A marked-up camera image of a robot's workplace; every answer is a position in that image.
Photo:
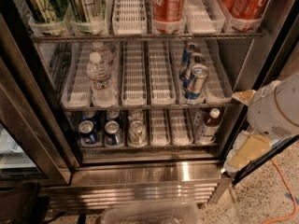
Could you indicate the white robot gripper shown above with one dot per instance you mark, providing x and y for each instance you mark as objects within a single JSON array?
[{"x": 268, "y": 111}]

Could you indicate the red bull can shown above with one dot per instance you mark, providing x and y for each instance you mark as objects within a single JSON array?
[
  {"x": 196, "y": 81},
  {"x": 195, "y": 58},
  {"x": 189, "y": 49}
]

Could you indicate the silver front soda can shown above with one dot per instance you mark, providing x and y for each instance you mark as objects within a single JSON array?
[{"x": 137, "y": 134}]

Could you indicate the silver soda can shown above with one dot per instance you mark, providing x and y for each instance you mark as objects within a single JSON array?
[
  {"x": 137, "y": 134},
  {"x": 136, "y": 114}
]

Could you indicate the silver rear soda can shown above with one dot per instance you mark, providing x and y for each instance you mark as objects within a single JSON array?
[{"x": 136, "y": 114}]

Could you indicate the pepsi can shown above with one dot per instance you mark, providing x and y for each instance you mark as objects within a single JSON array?
[
  {"x": 113, "y": 134},
  {"x": 114, "y": 115},
  {"x": 93, "y": 117},
  {"x": 87, "y": 132}
]

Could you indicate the stainless steel fridge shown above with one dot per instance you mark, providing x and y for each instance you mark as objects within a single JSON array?
[{"x": 44, "y": 92}]

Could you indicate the centre coca-cola can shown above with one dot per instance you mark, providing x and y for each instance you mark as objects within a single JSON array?
[{"x": 167, "y": 10}]

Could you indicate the left front pepsi can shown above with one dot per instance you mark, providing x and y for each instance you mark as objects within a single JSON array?
[{"x": 87, "y": 132}]

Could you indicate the left rear pepsi can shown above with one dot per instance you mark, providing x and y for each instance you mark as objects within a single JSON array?
[{"x": 93, "y": 117}]

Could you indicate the green drink can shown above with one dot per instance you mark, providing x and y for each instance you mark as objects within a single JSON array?
[
  {"x": 48, "y": 11},
  {"x": 88, "y": 10}
]

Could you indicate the left green drink can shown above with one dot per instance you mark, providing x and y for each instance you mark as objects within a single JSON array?
[{"x": 48, "y": 11}]

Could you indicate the brown tea bottle white cap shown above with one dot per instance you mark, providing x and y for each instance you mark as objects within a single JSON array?
[{"x": 211, "y": 123}]

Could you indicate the front clear water bottle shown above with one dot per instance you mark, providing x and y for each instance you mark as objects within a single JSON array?
[{"x": 101, "y": 82}]

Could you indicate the clear water bottle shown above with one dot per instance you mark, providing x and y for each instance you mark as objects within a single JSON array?
[
  {"x": 101, "y": 82},
  {"x": 105, "y": 53}
]

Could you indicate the rear clear water bottle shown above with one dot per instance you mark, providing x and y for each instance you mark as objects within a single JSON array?
[{"x": 105, "y": 53}]

